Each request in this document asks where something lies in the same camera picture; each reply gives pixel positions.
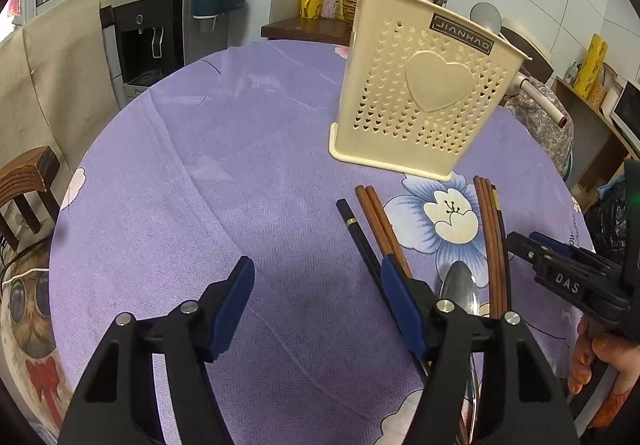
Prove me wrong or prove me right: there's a white plastic spoon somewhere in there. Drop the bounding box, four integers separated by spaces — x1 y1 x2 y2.
469 2 502 33

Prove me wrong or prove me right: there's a wooden cabinet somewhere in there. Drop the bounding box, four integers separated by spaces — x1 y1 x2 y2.
550 75 640 196

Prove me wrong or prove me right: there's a beige hanging cloth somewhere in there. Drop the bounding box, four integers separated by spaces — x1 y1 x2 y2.
0 0 120 206

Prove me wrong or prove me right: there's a wooden chair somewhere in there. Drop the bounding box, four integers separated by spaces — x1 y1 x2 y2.
0 145 62 248

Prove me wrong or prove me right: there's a cream perforated utensil holder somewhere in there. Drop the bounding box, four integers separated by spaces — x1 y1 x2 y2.
328 0 532 182

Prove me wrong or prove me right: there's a white microwave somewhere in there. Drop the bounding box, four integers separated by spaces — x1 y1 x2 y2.
611 79 640 151

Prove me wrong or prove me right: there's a person's right hand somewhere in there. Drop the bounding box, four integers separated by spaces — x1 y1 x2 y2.
567 316 640 430

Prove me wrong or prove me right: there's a dark chopstick with gold band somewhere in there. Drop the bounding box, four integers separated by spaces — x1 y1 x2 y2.
489 184 513 313

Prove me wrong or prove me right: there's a grey patterned cloth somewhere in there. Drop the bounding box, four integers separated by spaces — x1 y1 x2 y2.
502 78 575 181

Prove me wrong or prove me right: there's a water dispenser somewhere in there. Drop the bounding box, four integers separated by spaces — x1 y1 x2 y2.
99 0 193 101

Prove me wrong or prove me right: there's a wooden counter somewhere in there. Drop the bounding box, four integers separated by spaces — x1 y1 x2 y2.
261 16 352 46

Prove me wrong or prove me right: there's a black plastic bag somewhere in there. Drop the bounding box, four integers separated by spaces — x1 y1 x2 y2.
582 175 628 266

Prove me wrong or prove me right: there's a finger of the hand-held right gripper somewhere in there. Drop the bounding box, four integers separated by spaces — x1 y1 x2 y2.
529 231 622 276
506 231 556 271

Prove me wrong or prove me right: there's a metal spoon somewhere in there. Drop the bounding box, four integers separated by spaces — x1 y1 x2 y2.
437 261 485 445

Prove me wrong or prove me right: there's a blue wall-mounted holder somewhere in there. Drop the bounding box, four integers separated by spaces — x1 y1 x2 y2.
191 0 248 19

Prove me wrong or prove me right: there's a yellow patterned roll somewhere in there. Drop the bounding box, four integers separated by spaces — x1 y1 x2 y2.
572 34 608 93

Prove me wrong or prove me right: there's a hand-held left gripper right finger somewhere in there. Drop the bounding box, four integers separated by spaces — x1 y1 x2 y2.
381 255 581 445

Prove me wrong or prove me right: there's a black chopstick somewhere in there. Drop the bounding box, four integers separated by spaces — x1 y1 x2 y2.
336 198 433 383

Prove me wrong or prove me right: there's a cat printed cushion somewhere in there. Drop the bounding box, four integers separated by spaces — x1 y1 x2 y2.
0 245 76 428

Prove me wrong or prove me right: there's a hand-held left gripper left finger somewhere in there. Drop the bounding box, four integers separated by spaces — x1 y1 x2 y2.
59 255 257 445

